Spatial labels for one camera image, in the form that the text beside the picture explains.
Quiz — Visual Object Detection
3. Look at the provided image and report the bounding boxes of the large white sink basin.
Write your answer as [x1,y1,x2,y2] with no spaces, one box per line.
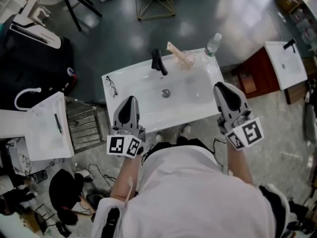
[101,47,225,135]

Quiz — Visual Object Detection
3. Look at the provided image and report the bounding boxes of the small white sink basin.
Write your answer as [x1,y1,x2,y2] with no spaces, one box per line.
[264,40,309,91]

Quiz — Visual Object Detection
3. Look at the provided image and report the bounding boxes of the person's black trousers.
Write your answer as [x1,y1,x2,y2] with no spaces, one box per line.
[143,135,214,160]

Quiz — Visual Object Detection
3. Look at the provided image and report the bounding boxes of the black frame stand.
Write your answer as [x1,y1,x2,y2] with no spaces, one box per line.
[60,0,103,32]

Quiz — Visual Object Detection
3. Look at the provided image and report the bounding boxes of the person's left forearm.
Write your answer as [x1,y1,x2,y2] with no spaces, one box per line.
[110,155,143,203]

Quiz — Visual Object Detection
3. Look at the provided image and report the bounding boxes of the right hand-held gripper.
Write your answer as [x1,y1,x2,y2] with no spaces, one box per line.
[212,82,265,151]

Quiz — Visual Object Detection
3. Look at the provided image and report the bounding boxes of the person's white right shoe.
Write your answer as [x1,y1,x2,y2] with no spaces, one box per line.
[180,123,192,136]

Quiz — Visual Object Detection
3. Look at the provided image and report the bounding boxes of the gold wire table frame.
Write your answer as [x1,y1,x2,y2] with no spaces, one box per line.
[134,0,176,22]

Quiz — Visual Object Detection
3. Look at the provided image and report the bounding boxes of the clear glass cup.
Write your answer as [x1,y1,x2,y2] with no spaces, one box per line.
[178,50,197,70]

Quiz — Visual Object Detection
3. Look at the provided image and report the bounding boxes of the person's white shirt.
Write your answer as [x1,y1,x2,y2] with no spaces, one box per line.
[91,144,291,238]

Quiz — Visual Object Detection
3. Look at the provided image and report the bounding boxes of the white u-shaped pipe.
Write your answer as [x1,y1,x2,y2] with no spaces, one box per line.
[14,87,42,112]

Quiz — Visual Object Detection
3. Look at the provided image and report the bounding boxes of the grey metal grille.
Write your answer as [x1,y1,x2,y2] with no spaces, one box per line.
[64,96,105,155]

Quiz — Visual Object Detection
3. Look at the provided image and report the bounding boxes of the white rectangular sink basin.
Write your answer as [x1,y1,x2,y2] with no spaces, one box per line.
[24,91,75,162]

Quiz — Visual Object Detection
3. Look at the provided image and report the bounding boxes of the brown wooden sink cabinet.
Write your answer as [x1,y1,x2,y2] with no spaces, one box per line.
[231,46,308,105]

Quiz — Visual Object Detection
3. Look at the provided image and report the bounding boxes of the slim black faucet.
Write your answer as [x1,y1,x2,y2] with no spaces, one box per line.
[283,38,297,51]

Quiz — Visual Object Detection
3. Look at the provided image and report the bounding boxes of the person's right forearm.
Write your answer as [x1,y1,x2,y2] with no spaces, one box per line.
[226,142,255,186]

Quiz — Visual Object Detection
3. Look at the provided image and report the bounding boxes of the white curved panel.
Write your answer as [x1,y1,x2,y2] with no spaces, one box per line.
[9,21,61,50]

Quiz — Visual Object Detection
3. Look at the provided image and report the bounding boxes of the black-rimmed eyeglasses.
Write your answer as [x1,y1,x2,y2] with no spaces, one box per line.
[105,75,119,98]

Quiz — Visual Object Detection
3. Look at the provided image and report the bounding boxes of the black bin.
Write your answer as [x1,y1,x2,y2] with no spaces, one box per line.
[0,15,78,112]

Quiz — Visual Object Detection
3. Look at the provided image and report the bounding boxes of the curved black faucet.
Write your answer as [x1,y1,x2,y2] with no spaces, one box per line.
[151,48,169,76]

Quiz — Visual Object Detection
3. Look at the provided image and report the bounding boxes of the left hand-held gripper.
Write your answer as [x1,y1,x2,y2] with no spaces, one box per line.
[106,96,147,160]

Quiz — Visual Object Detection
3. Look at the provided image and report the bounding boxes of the thin black bar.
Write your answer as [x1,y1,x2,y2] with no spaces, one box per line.
[53,113,63,135]

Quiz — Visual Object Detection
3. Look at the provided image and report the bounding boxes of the clear plastic water bottle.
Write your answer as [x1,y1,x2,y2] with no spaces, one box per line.
[204,33,223,60]

